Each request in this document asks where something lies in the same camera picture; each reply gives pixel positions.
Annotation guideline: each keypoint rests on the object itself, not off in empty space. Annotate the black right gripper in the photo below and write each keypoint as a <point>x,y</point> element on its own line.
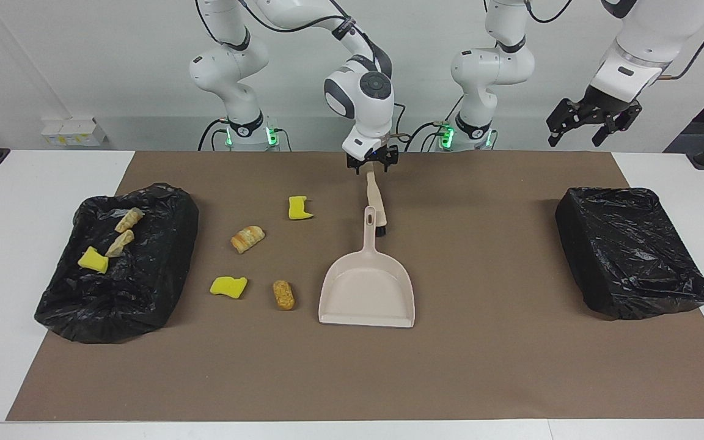
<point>373,157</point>

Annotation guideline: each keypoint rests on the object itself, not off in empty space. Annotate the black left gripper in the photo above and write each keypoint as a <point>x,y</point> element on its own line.
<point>605,102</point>

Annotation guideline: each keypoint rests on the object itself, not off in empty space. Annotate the beige hand brush black bristles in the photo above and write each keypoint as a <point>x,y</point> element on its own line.
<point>373,190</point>

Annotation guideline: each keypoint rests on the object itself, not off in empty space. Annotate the yellow sponge piece green edge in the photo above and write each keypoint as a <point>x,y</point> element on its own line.
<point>299,209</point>

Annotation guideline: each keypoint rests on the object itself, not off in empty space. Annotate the beige plastic dustpan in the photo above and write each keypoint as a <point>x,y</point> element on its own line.
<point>367,293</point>

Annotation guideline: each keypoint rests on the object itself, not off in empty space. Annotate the striped croissant bread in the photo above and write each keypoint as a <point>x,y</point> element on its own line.
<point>247,239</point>

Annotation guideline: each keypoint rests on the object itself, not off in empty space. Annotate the brown oval bread roll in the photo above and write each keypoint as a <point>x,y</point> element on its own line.
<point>283,295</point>

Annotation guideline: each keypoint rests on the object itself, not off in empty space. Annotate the orange striped croissant piece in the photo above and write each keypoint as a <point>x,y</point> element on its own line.
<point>128,220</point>

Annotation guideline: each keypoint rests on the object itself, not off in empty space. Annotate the pale bread chunk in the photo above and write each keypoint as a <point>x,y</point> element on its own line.
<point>120,244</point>

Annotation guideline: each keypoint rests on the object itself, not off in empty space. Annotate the yellow wedge sponge piece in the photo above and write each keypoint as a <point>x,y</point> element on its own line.
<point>93,260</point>

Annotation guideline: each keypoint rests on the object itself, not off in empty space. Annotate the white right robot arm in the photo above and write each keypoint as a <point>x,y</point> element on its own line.
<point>364,131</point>

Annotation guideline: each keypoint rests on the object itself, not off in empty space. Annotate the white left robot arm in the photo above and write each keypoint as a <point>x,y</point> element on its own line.
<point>633,36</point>

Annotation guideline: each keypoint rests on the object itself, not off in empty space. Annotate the taut black bag trash bin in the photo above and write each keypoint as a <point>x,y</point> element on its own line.
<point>627,256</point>

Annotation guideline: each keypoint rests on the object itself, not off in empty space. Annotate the crumpled black bag trash bin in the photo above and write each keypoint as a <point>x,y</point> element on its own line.
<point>120,293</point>

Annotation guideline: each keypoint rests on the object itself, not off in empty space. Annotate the brown paper table mat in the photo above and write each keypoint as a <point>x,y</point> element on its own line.
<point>352,379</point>

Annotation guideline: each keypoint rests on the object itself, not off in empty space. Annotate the white power strip box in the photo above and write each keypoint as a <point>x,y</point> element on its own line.
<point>74,131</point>

